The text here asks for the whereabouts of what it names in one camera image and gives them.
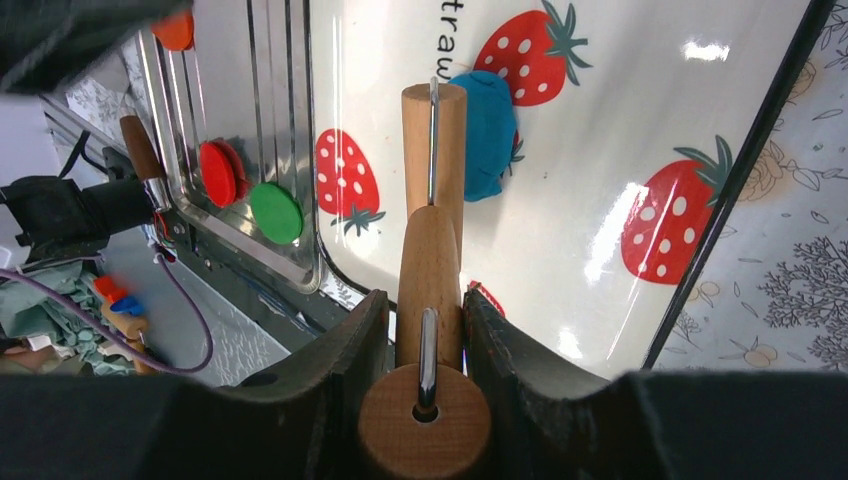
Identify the orange dough disc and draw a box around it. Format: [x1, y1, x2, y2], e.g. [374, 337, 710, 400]
[151, 10, 194, 51]

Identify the green dough disc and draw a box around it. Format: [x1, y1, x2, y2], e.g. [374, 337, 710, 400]
[249, 182, 304, 245]

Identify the red dough disc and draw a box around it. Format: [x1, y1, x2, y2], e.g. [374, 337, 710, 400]
[199, 139, 250, 208]

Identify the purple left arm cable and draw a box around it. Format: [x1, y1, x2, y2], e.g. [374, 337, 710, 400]
[0, 254, 217, 376]

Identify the wooden double-ended dough roller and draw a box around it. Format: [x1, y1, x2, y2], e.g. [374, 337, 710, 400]
[357, 80, 492, 479]

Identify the floral table mat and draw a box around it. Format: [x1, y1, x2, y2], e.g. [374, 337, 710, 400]
[654, 1, 847, 372]

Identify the blue dough piece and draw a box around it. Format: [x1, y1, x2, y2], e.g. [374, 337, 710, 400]
[450, 70, 517, 202]

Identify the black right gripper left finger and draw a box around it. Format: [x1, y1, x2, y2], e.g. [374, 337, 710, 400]
[1, 290, 389, 479]

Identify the metal spatula wooden handle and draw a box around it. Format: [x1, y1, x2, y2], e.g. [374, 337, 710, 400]
[119, 115, 172, 213]

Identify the stainless steel baking tray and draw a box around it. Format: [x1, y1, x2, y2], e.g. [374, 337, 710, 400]
[138, 1, 322, 294]

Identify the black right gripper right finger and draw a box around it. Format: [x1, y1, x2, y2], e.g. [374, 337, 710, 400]
[463, 290, 847, 479]

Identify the white strawberry print tray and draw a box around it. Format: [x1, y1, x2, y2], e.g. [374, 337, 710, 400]
[309, 1, 833, 378]

